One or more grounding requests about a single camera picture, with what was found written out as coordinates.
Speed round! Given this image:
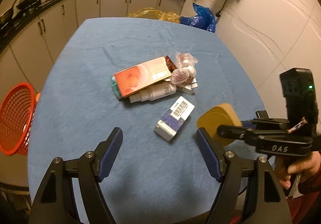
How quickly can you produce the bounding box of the blue white medicine box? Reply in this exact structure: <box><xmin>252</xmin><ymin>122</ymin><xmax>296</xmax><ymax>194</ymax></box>
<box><xmin>154</xmin><ymin>96</ymin><xmax>195</xmax><ymax>142</ymax></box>

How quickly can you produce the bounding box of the white plastic bottle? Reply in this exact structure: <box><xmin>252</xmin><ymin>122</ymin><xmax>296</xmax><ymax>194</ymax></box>
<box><xmin>129</xmin><ymin>82</ymin><xmax>177</xmax><ymax>103</ymax></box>

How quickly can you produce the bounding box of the brown foil wrapper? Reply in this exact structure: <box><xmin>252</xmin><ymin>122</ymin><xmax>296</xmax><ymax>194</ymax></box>
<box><xmin>165</xmin><ymin>55</ymin><xmax>177</xmax><ymax>72</ymax></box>

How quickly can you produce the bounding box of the person's right hand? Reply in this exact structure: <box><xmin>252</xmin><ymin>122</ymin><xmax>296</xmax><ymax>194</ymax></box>
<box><xmin>274</xmin><ymin>151</ymin><xmax>320</xmax><ymax>190</ymax></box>

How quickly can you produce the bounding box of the orange cardboard box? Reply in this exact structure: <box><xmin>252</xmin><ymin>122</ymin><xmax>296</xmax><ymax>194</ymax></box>
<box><xmin>114</xmin><ymin>56</ymin><xmax>171</xmax><ymax>99</ymax></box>

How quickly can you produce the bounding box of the yellow plastic bag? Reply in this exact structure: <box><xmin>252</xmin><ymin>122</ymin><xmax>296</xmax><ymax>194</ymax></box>
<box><xmin>127</xmin><ymin>7</ymin><xmax>180</xmax><ymax>23</ymax></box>

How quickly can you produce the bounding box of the black wok with handle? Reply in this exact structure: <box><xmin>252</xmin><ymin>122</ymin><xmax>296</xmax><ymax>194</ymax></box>
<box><xmin>0</xmin><ymin>0</ymin><xmax>17</xmax><ymax>28</ymax></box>

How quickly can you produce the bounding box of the pink white plastic bag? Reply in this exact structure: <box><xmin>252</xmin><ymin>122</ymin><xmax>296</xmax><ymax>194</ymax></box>
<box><xmin>171</xmin><ymin>52</ymin><xmax>198</xmax><ymax>85</ymax></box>

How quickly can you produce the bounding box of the teal small packet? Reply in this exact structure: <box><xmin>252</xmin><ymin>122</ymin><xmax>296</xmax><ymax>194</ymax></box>
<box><xmin>111</xmin><ymin>76</ymin><xmax>122</xmax><ymax>100</ymax></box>

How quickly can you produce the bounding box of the red plastic basket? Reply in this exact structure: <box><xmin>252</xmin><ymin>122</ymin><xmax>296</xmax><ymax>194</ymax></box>
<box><xmin>1</xmin><ymin>83</ymin><xmax>40</xmax><ymax>156</ymax></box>

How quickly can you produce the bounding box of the yellow rounded tin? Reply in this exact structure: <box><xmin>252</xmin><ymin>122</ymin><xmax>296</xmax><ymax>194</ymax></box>
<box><xmin>196</xmin><ymin>103</ymin><xmax>243</xmax><ymax>147</ymax></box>

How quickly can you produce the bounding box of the blue plastic bag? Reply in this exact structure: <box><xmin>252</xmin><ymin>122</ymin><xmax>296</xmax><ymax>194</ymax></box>
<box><xmin>180</xmin><ymin>3</ymin><xmax>216</xmax><ymax>33</ymax></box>

